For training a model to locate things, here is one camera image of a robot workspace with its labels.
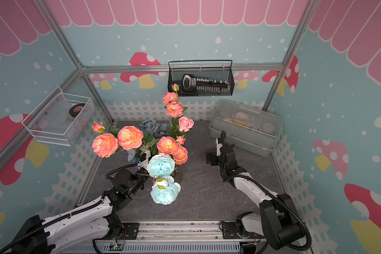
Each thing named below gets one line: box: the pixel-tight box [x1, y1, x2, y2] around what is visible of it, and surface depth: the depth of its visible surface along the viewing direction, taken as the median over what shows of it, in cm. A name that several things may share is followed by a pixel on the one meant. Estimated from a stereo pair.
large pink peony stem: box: [91, 120, 144, 159], surface depth 48 cm
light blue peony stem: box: [147, 152, 182, 205], surface depth 45 cm
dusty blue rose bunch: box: [139, 117, 170, 139], surface depth 67 cm
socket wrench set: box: [182, 74, 229, 94], surface depth 91 cm
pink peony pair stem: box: [156, 136, 189, 166], surface depth 56 cm
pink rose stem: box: [162, 83, 195, 145], surface depth 66 cm
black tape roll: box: [68, 103, 86, 117], surface depth 80 cm
